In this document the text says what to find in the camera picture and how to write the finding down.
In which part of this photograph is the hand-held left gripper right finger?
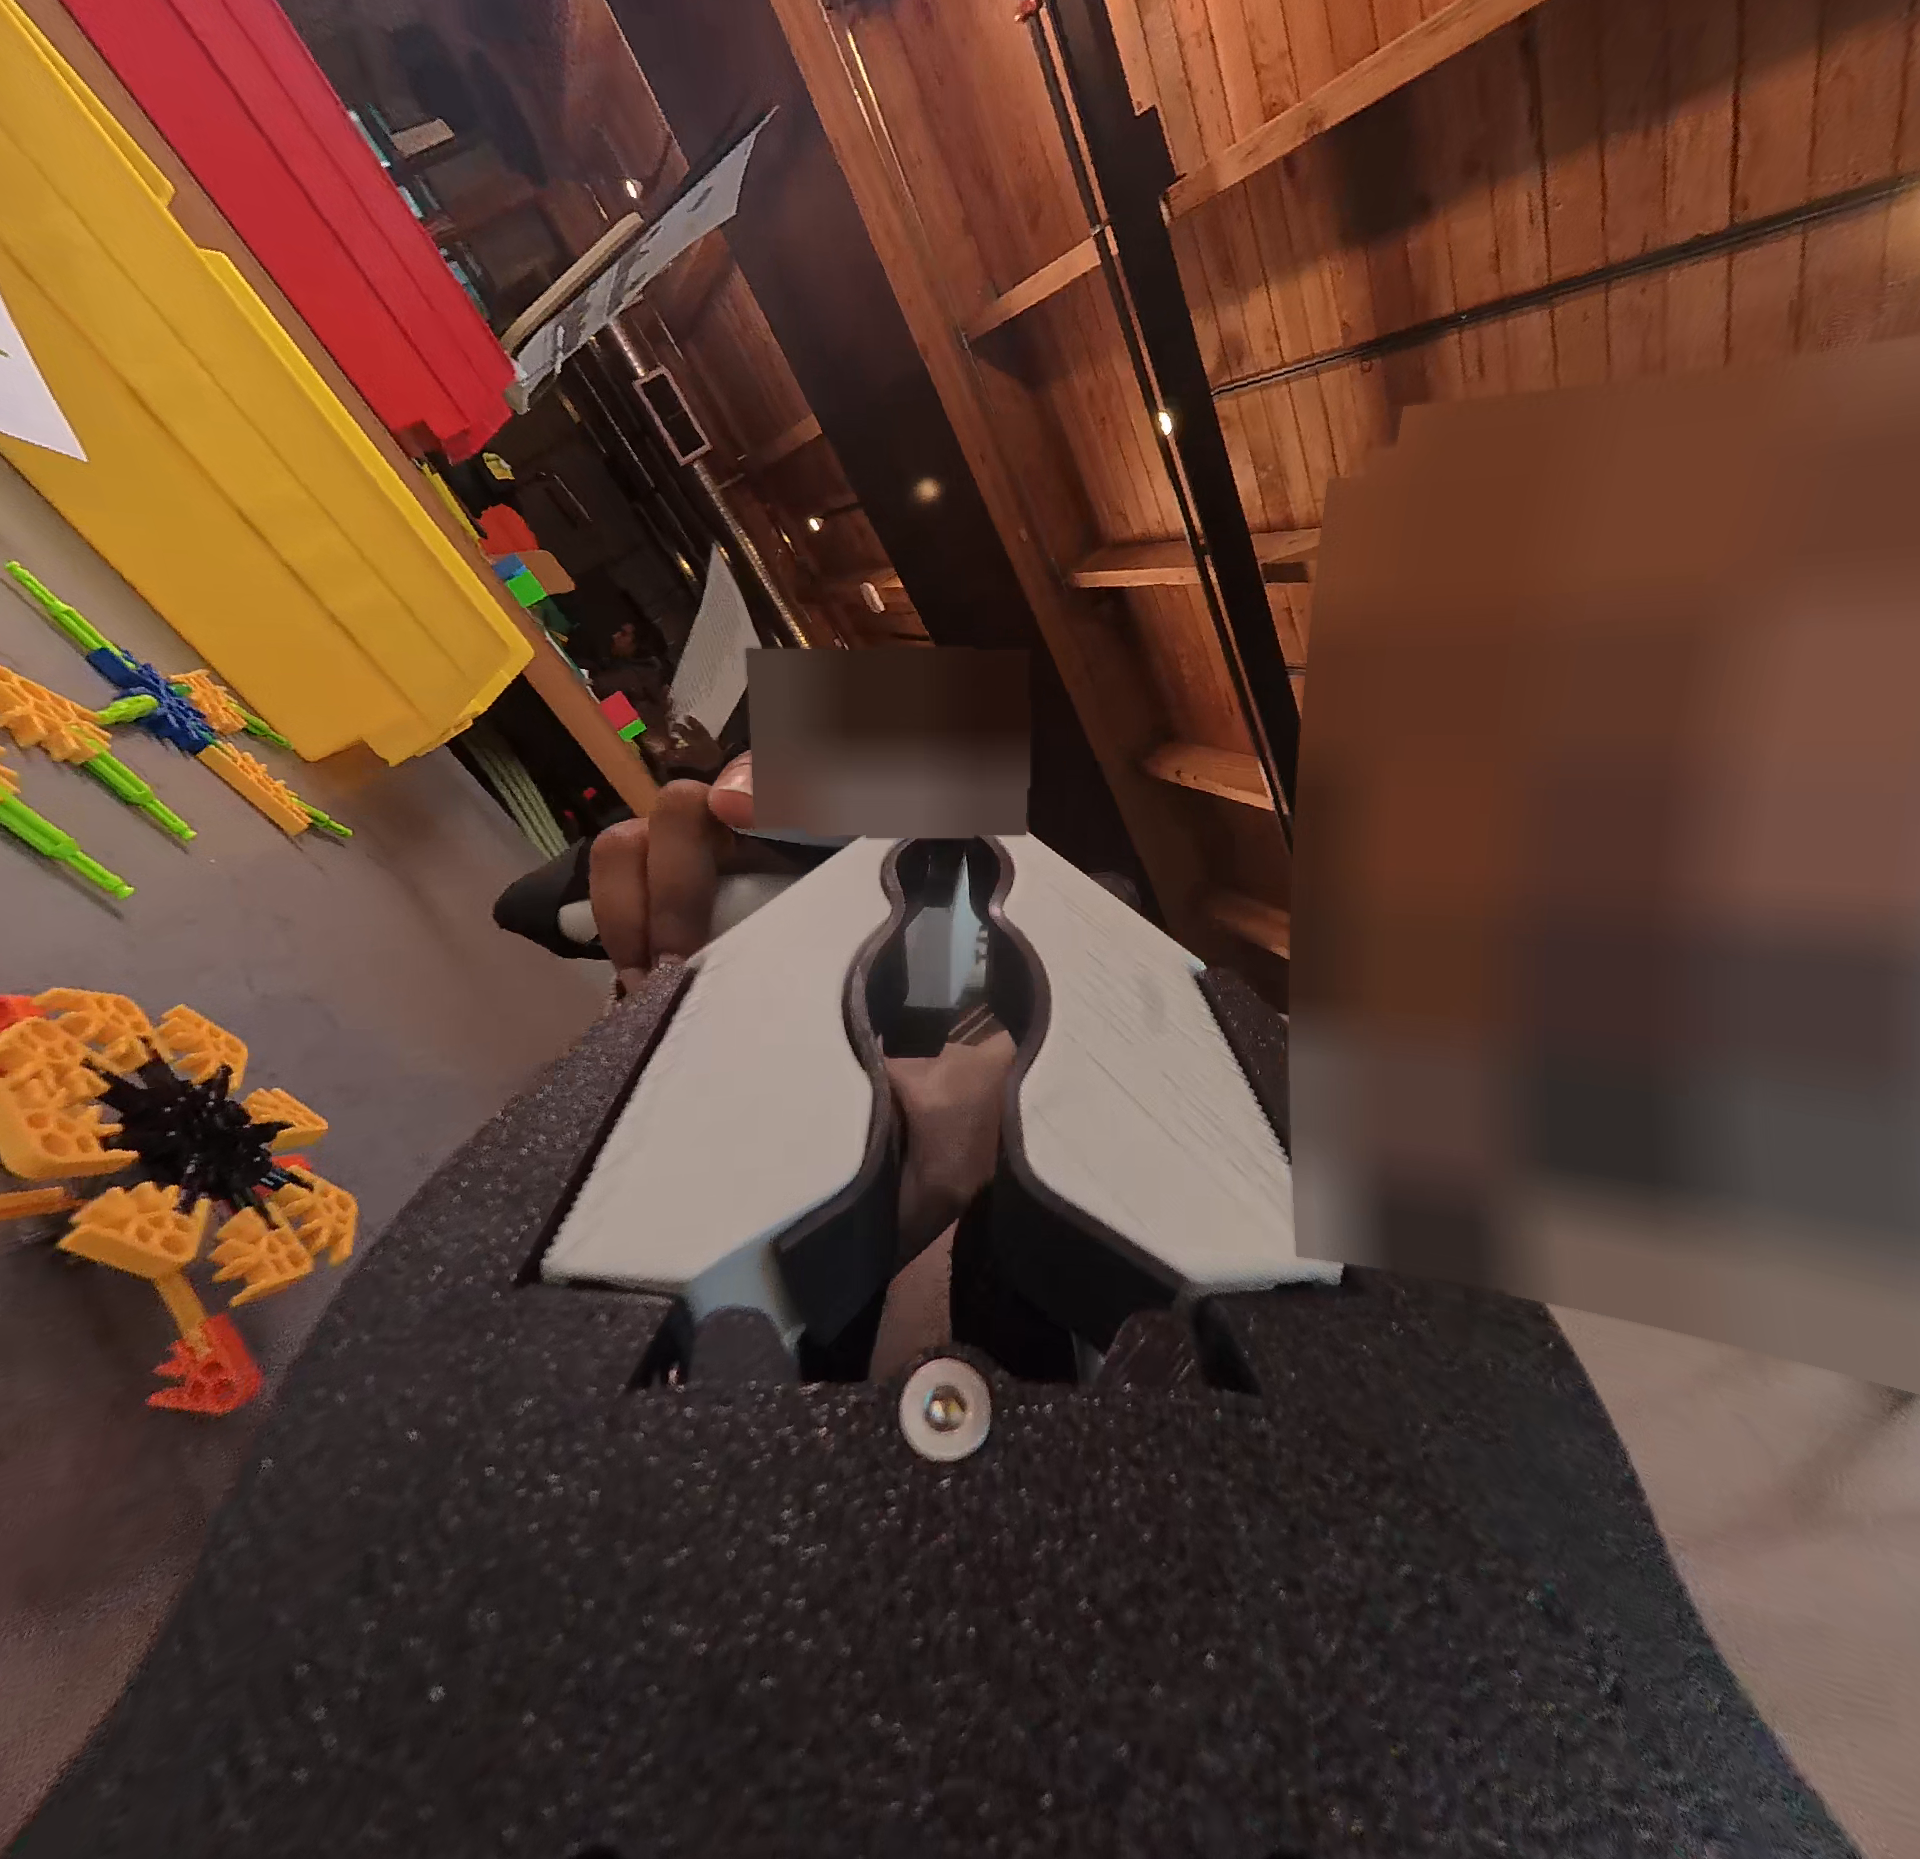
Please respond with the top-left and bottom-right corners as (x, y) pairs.
(984, 834), (1342, 1292)

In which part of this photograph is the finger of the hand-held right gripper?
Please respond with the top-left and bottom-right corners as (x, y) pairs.
(903, 897), (1002, 1057)

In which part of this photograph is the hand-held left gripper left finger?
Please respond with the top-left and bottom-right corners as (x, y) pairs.
(542, 834), (903, 1340)

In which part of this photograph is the black snowflake connector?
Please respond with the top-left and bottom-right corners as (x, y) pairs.
(103, 1064), (305, 1220)

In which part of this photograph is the orange grey toy assembly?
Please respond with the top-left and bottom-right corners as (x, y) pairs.
(0, 996), (261, 1420)

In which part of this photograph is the white paper sheet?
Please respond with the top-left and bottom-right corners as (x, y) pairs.
(667, 544), (760, 737)

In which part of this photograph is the blue yellow green toy assembly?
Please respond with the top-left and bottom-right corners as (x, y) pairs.
(0, 560), (351, 897)

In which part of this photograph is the yellow plastic bin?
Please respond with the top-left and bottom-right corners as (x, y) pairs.
(0, 0), (536, 769)

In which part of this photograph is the white instruction sheet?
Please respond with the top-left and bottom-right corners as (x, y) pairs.
(0, 298), (91, 465)

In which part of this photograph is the red plastic bin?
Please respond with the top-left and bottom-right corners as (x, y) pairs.
(20, 0), (522, 462)

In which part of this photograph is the beige sweatshirt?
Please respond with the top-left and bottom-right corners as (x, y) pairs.
(1562, 1302), (1920, 1859)

